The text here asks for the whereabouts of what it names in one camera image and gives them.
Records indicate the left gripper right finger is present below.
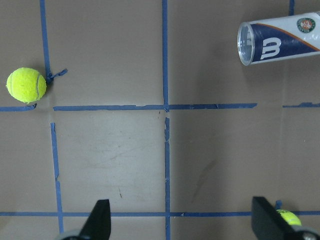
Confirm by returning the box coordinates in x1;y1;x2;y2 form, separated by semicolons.
251;196;320;240

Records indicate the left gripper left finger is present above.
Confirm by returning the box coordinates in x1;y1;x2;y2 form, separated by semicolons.
58;199;112;240

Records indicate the white blue tennis ball can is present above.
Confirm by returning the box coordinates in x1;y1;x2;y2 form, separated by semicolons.
237;11;320;66

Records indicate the tennis ball centre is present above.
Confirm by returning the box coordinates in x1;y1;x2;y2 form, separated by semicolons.
276;209;302;226

